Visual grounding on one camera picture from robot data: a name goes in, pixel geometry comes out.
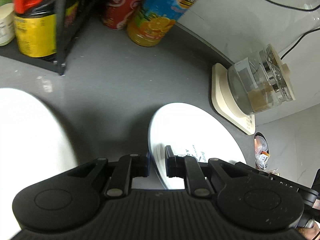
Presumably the white plate with print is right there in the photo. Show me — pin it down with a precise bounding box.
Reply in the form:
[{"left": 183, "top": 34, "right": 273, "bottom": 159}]
[{"left": 148, "top": 102, "right": 246, "bottom": 190}]

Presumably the black kitchen rack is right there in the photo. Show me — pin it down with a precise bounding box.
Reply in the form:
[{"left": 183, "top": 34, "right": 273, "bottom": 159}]
[{"left": 1, "top": 0, "right": 92, "bottom": 75}]

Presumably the person's hand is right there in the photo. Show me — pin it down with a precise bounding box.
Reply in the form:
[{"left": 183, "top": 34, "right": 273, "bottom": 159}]
[{"left": 297, "top": 222, "right": 320, "bottom": 240}]

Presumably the pot with snack packets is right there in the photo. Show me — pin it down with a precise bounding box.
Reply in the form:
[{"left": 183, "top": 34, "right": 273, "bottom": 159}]
[{"left": 254, "top": 132, "right": 270, "bottom": 170}]

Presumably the cream kettle base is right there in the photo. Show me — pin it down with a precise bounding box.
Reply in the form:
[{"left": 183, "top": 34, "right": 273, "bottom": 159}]
[{"left": 211, "top": 63, "right": 255, "bottom": 135}]

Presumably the large white plate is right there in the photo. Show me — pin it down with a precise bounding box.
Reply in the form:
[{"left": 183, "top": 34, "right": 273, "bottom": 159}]
[{"left": 1, "top": 88, "right": 78, "bottom": 239}]

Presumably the glass kettle with cream lid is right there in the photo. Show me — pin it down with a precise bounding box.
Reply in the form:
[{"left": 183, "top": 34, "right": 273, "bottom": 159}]
[{"left": 227, "top": 44, "right": 296, "bottom": 115}]

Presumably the red drink can lower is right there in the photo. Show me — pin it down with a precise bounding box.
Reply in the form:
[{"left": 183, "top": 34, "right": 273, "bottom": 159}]
[{"left": 102, "top": 0, "right": 141, "bottom": 30}]

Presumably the orange juice bottle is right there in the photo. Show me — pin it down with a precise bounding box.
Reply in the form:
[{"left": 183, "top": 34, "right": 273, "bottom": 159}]
[{"left": 126, "top": 0, "right": 198, "bottom": 47}]

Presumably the small white jar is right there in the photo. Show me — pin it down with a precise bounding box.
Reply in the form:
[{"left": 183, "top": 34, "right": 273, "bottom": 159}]
[{"left": 0, "top": 3, "right": 15, "bottom": 46}]

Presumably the black kettle cable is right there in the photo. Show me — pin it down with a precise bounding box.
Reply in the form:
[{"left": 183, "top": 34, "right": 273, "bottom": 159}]
[{"left": 279, "top": 28, "right": 320, "bottom": 60}]

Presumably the dark oil bottle red handle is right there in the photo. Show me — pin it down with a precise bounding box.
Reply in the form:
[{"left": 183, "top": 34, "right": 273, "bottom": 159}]
[{"left": 14, "top": 0, "right": 56, "bottom": 61}]

